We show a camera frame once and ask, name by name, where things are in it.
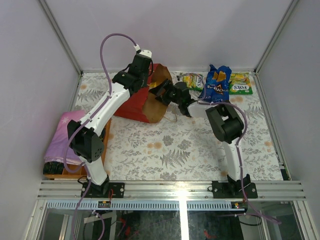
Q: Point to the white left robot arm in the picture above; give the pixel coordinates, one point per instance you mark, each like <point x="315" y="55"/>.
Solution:
<point x="84" y="134"/>

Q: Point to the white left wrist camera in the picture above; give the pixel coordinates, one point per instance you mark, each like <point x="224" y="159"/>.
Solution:
<point x="146" y="53"/>

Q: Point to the red paper bag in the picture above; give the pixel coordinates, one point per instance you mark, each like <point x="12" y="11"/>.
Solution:
<point x="143" y="106"/>

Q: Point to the green Fox's spring tea candy bag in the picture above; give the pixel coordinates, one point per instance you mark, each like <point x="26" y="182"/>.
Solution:
<point x="239" y="84"/>

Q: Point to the aluminium frame rail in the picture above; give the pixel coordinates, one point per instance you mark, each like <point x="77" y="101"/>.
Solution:
<point x="172" y="190"/>

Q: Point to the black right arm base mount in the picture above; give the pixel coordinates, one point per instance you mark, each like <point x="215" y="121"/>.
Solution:
<point x="232" y="189"/>

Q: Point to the pink purple folded cloth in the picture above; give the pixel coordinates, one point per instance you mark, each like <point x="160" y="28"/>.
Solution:
<point x="57" y="146"/>

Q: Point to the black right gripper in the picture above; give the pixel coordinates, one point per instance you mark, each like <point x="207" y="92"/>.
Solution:
<point x="168" y="86"/>

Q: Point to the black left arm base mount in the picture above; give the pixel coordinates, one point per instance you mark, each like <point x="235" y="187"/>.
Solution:
<point x="106" y="190"/>

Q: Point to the blue Doritos chip bag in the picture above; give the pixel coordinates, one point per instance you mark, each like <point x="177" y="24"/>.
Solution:
<point x="216" y="87"/>

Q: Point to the floral patterned table mat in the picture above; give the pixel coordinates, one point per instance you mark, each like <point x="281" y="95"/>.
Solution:
<point x="179" y="148"/>

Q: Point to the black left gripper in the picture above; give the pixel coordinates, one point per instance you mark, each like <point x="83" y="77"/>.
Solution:
<point x="144" y="72"/>

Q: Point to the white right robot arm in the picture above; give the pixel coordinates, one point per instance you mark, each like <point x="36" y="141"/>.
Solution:
<point x="227" y="126"/>

